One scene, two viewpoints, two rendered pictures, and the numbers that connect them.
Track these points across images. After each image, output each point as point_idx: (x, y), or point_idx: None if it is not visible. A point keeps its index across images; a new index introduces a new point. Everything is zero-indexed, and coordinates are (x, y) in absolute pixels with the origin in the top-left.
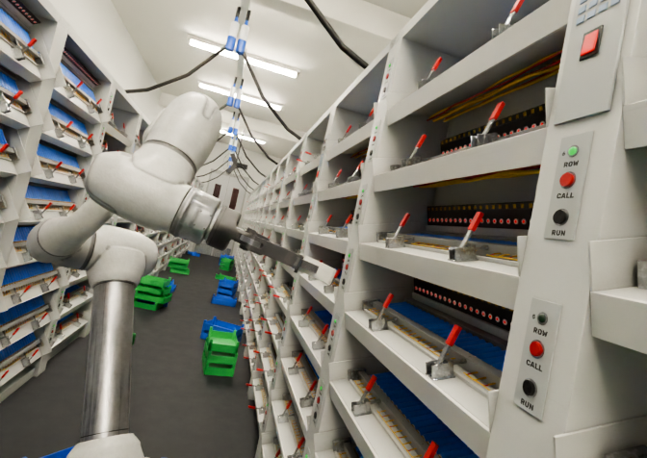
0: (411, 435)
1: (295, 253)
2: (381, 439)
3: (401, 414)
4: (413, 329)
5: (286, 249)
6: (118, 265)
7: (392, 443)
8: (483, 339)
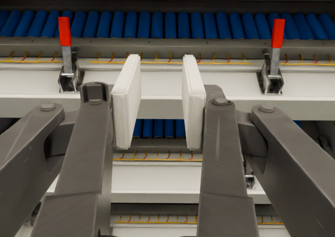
0: (180, 146)
1: (292, 121)
2: (155, 175)
3: (138, 138)
4: (134, 50)
5: (316, 144)
6: None
7: (166, 167)
8: (205, 11)
